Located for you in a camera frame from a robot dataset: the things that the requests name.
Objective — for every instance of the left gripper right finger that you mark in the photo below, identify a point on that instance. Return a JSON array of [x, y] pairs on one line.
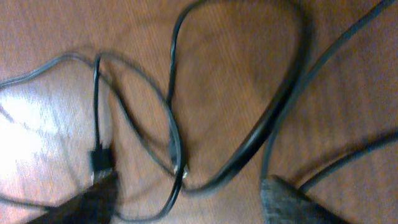
[[283, 203]]

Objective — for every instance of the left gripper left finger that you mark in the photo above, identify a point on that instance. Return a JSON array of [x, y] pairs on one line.
[[96, 204]]

